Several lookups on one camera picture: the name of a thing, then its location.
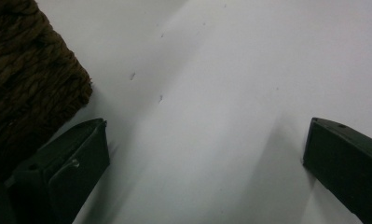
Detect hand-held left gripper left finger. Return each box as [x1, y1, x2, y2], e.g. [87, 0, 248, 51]
[5, 117, 111, 224]

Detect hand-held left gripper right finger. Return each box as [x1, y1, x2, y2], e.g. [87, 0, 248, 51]
[302, 117, 372, 224]

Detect brown wicker basket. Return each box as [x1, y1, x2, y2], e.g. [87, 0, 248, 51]
[0, 0, 93, 185]

